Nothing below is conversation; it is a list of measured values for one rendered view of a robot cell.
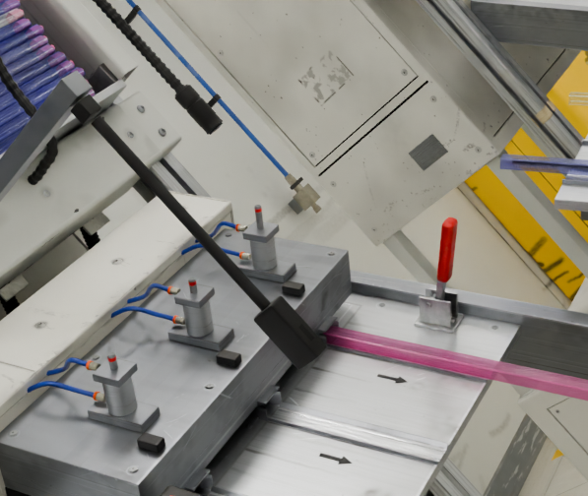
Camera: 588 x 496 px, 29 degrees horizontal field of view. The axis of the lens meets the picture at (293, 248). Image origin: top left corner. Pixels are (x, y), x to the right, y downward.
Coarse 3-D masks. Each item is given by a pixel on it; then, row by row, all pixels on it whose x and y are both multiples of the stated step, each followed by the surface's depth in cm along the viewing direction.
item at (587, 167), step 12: (504, 156) 108; (516, 156) 108; (528, 156) 108; (540, 156) 107; (504, 168) 108; (516, 168) 108; (528, 168) 107; (540, 168) 107; (552, 168) 106; (564, 168) 106; (576, 168) 105
